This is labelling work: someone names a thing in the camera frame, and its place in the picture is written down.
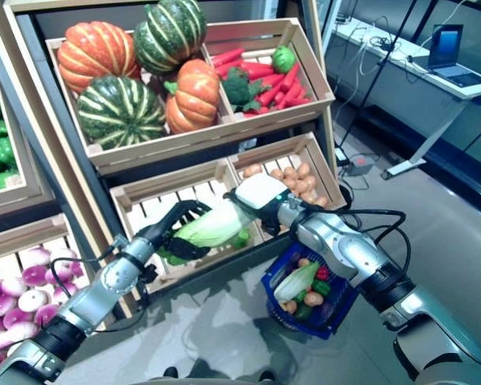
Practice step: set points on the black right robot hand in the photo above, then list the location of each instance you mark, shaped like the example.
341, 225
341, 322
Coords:
260, 190

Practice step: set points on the large napa cabbage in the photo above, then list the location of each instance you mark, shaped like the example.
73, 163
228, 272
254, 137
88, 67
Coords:
212, 228

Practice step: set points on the blue plastic shopping basket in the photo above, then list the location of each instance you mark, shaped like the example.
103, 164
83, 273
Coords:
328, 331

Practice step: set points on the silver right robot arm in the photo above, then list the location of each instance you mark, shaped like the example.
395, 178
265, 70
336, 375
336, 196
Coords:
344, 248

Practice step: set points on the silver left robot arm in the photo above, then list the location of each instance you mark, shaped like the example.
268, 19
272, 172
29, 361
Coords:
104, 288

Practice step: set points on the brown potato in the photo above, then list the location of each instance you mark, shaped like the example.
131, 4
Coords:
304, 169
290, 172
309, 196
312, 182
276, 173
302, 186
313, 298
251, 170
322, 201
292, 183
303, 262

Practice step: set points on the wooden crate of potatoes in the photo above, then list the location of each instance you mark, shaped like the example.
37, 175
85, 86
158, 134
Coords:
272, 154

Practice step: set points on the red carrot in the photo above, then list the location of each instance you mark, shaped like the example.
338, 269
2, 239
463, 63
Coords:
227, 57
266, 79
256, 111
290, 96
256, 68
298, 101
290, 76
269, 96
226, 68

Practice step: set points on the black and white power strip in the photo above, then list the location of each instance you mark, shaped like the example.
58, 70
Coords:
340, 154

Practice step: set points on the pale slatted wooden crate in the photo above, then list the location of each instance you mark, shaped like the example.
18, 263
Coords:
168, 184

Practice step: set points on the slim napa cabbage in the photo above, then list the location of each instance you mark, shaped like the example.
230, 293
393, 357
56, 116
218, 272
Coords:
294, 282

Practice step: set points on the red bell pepper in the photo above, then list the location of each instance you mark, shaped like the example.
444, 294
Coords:
322, 272

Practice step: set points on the grey box with red button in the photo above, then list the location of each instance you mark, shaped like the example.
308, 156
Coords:
360, 163

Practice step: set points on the small green pepper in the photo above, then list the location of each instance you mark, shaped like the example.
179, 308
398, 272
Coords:
300, 296

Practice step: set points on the orange pumpkin with green stem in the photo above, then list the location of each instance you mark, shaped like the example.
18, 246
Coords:
192, 100

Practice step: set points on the wooden crate of pumpkins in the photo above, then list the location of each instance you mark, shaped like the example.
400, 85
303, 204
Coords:
152, 146

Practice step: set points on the dark green cucumber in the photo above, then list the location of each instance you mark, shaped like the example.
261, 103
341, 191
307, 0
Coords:
303, 310

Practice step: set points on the small round green cabbage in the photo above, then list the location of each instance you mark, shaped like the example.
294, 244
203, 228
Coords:
284, 60

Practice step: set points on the wooden crate of carrots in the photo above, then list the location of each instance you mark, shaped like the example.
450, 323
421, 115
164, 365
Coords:
244, 34

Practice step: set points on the green striped pumpkin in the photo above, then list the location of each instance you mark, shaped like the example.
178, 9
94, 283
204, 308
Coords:
168, 36
120, 112

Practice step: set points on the black tripod pole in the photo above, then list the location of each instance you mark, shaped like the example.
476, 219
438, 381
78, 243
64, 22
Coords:
381, 64

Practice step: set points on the black right robot foot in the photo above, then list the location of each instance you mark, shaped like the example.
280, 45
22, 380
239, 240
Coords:
266, 375

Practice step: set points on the black robot foot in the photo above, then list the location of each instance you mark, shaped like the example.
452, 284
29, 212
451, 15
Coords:
170, 371
266, 375

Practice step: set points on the black left robot foot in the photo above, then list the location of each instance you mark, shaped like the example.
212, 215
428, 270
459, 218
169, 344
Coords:
170, 371

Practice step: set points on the large orange pumpkin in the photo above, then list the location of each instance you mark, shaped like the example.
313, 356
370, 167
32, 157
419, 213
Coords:
96, 52

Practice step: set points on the wooden crate of green peppers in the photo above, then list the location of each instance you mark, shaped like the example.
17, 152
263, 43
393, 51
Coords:
24, 200

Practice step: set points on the open laptop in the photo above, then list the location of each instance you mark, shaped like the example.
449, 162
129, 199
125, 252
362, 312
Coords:
447, 44

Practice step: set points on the wooden crate of onions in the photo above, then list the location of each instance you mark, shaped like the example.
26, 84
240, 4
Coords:
24, 234

